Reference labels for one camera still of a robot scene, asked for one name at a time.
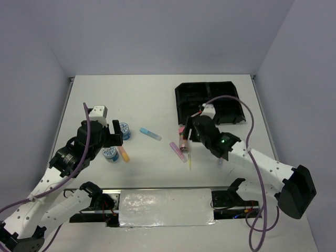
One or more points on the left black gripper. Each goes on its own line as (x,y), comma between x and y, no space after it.
(113,139)

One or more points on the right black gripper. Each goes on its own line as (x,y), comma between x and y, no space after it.
(189,124)

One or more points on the yellow slim highlighter pen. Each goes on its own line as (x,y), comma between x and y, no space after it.
(189,161)

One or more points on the orange slim highlighter pen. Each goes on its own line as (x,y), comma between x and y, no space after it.
(196,114)

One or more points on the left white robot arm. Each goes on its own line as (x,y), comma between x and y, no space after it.
(36,217)

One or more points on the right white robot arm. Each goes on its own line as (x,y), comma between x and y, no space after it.
(294,185)

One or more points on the blue tape roll rear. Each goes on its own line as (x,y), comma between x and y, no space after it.
(124,127)

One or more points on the blue tape roll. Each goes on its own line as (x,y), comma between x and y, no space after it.
(124,127)
(110,154)

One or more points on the pink capped crayon tube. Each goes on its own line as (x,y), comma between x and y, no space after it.
(183,143)

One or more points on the purple highlighter marker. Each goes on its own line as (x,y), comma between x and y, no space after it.
(178,152)

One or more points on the blue tape roll front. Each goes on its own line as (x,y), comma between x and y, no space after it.
(110,154)

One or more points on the orange yellow highlighter marker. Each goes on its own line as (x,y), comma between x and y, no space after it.
(124,154)

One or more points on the blue highlighter marker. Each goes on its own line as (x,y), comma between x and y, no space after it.
(150,134)

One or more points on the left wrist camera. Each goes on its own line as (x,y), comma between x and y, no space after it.
(98,113)

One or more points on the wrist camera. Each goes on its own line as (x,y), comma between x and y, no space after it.
(98,113)
(208,110)

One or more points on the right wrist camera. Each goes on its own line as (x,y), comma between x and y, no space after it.
(208,110)

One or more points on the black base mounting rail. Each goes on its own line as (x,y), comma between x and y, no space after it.
(168,208)

